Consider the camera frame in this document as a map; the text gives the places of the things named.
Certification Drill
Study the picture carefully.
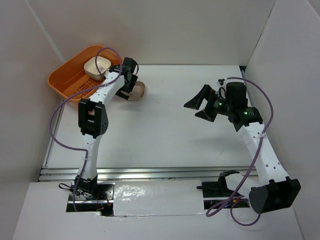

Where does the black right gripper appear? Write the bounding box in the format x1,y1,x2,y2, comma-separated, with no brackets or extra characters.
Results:
184,84,233,122

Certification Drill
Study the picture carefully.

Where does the brown panda plate back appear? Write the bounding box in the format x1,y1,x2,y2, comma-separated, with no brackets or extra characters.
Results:
128,81,146,102

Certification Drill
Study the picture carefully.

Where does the cream panda plate back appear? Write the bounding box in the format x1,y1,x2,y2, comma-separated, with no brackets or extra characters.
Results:
83,56,112,81

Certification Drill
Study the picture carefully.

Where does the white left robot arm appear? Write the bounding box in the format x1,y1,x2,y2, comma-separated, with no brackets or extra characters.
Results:
74,66,138,200

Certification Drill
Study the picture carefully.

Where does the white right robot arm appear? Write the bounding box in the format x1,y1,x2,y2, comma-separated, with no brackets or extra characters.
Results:
184,82,301,214

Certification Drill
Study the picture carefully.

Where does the orange plastic bin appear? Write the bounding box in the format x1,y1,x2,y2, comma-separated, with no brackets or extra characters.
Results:
48,45,125,108

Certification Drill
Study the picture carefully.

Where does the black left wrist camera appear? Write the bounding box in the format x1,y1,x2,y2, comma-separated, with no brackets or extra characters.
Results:
122,57,139,75

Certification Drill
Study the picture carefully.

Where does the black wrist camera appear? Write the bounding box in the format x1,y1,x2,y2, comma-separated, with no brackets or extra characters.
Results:
225,82,248,109
122,57,139,75

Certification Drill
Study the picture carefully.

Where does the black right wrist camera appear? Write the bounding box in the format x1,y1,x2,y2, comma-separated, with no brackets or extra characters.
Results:
225,82,248,109

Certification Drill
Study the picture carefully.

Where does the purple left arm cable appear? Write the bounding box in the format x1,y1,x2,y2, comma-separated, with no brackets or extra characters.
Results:
48,47,126,213

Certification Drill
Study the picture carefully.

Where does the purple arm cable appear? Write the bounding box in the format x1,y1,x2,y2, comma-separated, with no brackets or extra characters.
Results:
48,47,126,213
206,77,275,226

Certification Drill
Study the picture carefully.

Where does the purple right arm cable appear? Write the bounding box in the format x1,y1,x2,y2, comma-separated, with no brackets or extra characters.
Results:
206,77,275,226

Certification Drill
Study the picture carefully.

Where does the aluminium rail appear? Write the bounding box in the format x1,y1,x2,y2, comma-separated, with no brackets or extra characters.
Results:
38,166,249,182

